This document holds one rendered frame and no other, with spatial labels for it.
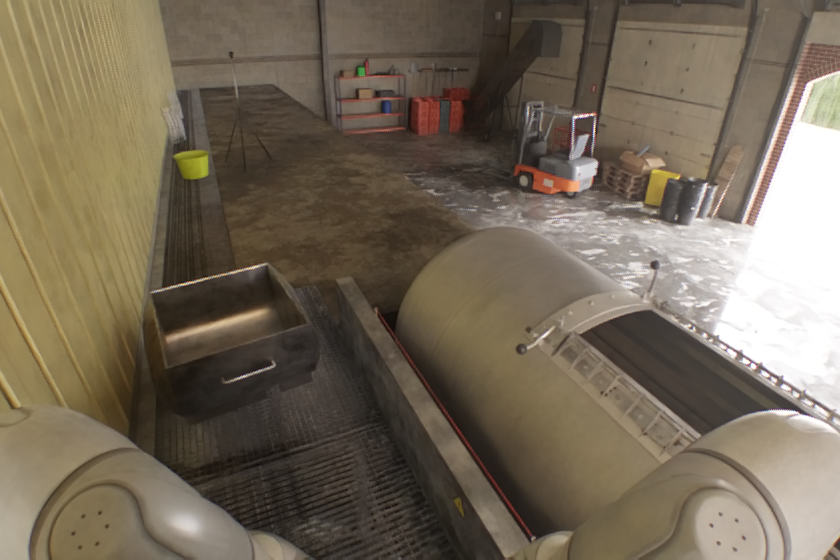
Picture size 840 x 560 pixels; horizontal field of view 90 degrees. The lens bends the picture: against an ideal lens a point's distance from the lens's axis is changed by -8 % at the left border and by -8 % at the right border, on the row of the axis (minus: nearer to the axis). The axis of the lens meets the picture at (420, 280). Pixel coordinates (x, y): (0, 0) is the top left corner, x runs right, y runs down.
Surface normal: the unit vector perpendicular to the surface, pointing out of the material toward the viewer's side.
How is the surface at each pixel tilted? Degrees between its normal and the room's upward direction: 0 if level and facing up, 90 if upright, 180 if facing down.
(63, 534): 22
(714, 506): 27
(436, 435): 0
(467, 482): 2
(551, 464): 60
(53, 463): 9
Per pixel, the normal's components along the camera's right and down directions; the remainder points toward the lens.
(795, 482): 0.19, -0.56
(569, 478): -0.75, -0.29
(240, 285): 0.51, 0.41
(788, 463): 0.10, -0.78
